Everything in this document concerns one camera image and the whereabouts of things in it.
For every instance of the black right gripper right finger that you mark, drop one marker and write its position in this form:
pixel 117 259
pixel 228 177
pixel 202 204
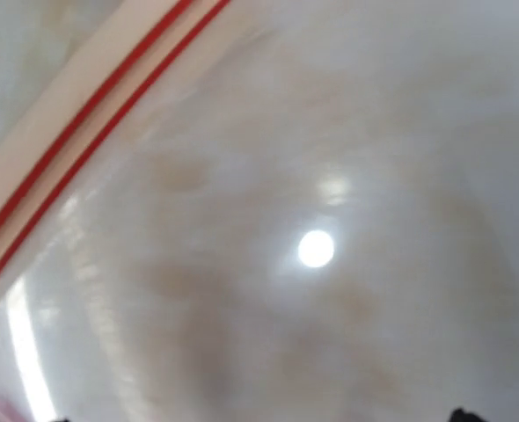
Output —
pixel 461 415

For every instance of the clear acrylic sheet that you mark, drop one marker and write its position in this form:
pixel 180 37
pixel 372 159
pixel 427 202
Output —
pixel 312 215

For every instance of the red wooden picture frame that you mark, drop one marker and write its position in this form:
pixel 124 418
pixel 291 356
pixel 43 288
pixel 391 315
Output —
pixel 99 85

